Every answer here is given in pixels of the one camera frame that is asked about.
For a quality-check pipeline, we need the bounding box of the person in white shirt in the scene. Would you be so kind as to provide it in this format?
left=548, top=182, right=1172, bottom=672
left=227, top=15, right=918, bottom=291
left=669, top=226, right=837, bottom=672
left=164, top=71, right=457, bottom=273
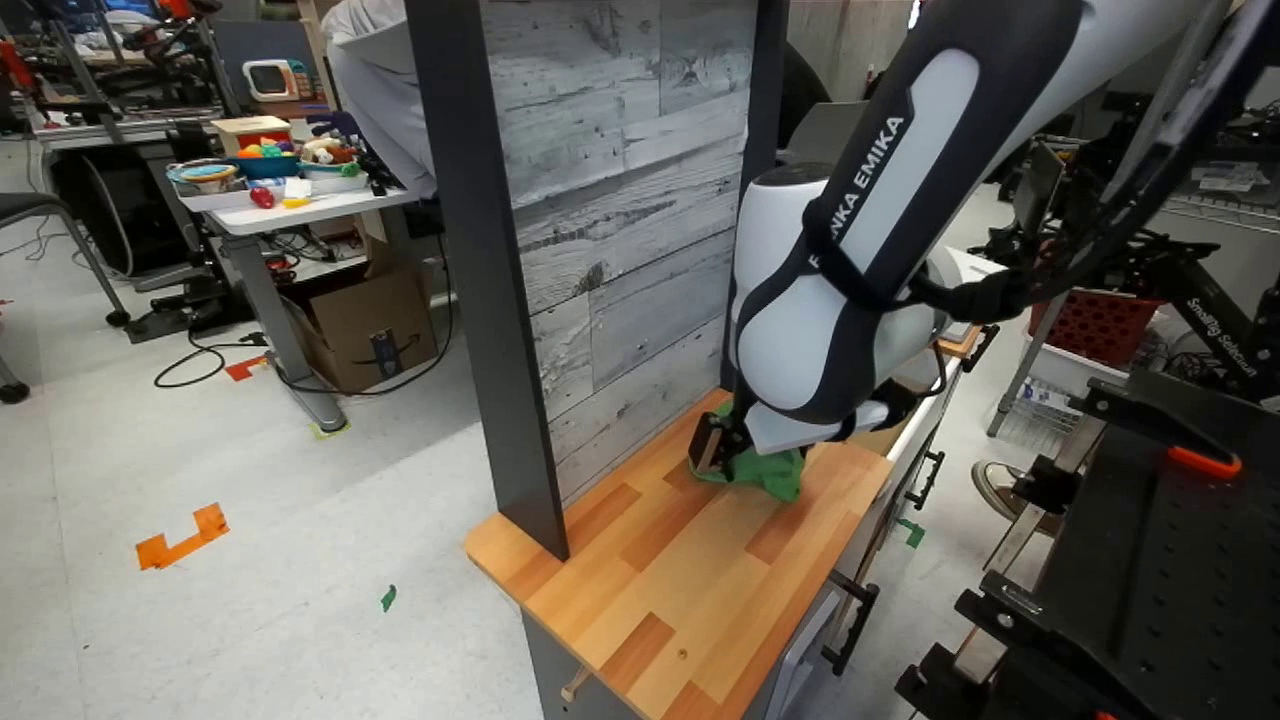
left=315, top=0, right=448, bottom=199

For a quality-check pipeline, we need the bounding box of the black floor cable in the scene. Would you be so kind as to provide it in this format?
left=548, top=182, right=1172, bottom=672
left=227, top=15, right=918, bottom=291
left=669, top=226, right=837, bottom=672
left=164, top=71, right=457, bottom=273
left=148, top=325, right=275, bottom=397

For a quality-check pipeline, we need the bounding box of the green towel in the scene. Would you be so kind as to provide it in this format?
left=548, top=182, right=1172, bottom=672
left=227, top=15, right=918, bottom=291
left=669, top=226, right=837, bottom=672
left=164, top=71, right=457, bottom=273
left=700, top=443, right=811, bottom=507

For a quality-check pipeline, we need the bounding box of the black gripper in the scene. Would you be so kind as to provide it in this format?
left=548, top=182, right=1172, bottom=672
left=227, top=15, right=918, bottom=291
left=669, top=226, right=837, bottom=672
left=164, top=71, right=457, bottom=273
left=683, top=402, right=753, bottom=484

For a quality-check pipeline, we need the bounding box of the black clamp with orange handle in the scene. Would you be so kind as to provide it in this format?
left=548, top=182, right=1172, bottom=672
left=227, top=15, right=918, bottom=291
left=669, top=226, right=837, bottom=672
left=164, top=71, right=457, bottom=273
left=1066, top=375, right=1253, bottom=488

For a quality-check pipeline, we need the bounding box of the black cabinet handle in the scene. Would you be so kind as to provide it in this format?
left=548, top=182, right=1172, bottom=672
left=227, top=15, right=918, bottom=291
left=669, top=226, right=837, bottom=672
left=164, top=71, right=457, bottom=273
left=817, top=568, right=884, bottom=682
left=901, top=443, right=952, bottom=521

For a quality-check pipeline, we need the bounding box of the wooden cutting board counter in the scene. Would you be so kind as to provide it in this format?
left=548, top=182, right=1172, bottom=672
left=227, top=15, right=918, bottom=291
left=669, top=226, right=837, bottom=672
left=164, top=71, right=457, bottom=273
left=515, top=349, right=969, bottom=720

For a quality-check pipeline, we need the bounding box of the cardboard box with black print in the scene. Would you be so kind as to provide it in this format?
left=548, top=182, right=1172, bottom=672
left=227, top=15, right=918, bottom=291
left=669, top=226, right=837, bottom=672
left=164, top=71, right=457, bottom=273
left=284, top=258, right=443, bottom=402

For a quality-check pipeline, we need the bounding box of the colourful toys pile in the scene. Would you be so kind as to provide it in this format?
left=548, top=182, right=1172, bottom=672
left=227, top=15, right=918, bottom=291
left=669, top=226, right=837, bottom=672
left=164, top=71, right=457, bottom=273
left=164, top=110, right=376, bottom=218

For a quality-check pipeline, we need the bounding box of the shoe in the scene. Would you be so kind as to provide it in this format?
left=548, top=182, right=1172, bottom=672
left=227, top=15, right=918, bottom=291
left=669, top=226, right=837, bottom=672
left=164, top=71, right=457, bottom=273
left=969, top=458, right=1061, bottom=529

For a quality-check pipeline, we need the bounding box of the red crate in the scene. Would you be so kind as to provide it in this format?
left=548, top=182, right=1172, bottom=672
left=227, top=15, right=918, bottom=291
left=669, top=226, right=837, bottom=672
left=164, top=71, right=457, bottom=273
left=1028, top=283, right=1169, bottom=371

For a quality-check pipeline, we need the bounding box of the orange floor tape mark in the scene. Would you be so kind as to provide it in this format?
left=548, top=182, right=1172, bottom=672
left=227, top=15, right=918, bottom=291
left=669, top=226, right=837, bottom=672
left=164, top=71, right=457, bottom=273
left=132, top=501, right=238, bottom=578

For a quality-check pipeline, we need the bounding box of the black metal stand frame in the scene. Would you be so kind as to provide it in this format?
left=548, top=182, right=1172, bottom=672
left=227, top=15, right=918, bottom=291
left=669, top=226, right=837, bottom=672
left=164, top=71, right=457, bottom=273
left=980, top=0, right=1280, bottom=408

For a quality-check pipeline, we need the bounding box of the black frame post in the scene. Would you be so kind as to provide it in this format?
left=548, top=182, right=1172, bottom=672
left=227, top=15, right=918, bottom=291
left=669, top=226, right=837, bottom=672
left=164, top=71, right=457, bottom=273
left=405, top=0, right=571, bottom=566

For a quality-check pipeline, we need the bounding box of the grey wood plank back panel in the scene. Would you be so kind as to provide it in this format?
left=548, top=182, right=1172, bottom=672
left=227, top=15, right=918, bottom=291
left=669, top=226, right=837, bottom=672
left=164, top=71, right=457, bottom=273
left=476, top=0, right=759, bottom=507

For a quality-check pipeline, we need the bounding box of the white table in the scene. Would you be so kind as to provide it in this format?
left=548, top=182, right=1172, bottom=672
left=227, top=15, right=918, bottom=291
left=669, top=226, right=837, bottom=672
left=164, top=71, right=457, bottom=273
left=171, top=167, right=442, bottom=442

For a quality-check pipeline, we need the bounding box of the black perforated workbench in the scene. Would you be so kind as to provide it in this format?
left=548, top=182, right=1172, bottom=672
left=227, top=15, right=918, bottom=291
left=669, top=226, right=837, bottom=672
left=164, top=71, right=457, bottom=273
left=893, top=370, right=1280, bottom=720

